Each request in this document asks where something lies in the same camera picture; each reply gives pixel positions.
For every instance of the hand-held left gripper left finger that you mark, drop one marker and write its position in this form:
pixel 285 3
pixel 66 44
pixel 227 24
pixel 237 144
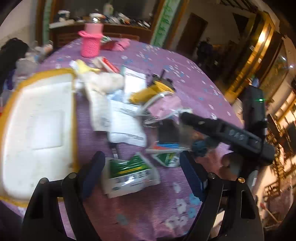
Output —
pixel 92 172

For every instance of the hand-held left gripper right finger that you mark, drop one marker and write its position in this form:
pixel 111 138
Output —
pixel 192 176

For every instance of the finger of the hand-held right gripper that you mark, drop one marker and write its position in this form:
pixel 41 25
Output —
pixel 201 124

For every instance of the blue knitted ball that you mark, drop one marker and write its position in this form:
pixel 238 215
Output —
pixel 200 147

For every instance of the green and white packet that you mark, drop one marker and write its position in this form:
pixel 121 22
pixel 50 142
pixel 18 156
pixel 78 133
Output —
pixel 129 173

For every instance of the white tray with yellow rim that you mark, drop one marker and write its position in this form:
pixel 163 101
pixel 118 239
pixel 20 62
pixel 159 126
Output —
pixel 39 129

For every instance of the person's right hand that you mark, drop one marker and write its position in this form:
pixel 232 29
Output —
pixel 231 163

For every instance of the small green white sachet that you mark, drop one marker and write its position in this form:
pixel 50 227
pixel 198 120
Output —
pixel 165 153

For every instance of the pink printed pouch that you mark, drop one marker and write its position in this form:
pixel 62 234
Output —
pixel 164 105

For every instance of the purple floral tablecloth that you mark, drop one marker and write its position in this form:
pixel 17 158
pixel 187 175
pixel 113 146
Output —
pixel 150 208

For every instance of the white packet with dark print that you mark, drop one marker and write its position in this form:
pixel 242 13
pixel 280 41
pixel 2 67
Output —
pixel 126 125

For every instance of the white fabric pouch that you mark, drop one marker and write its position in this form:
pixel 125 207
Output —
pixel 99 109

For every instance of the gold yellow packet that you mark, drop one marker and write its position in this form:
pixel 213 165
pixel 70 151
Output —
pixel 143 95

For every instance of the dark bundle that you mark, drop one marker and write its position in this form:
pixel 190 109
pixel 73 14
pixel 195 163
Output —
pixel 205 52

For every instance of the white printed paper packet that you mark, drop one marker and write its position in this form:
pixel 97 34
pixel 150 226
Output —
pixel 135 81

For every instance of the cream fluffy cloth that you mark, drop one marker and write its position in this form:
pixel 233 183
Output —
pixel 106 81

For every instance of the bamboo painted door trim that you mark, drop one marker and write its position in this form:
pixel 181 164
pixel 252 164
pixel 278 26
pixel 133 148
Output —
pixel 165 23

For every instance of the red and white packet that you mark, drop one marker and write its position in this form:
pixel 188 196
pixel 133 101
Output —
pixel 109 64

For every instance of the pink cloth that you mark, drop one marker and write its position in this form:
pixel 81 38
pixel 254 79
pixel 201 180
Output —
pixel 121 44

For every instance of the pink knitted basket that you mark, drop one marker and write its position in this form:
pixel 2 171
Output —
pixel 90 44

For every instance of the black sofa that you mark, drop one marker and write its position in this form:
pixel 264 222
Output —
pixel 11 55

